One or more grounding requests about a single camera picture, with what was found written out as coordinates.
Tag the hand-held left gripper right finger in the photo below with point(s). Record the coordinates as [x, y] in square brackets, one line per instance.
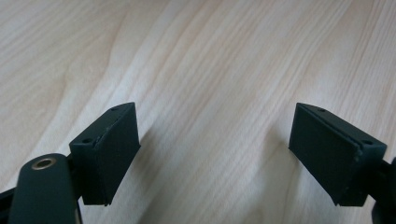
[333, 155]

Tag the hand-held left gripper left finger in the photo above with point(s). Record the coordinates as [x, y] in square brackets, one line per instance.
[107, 155]

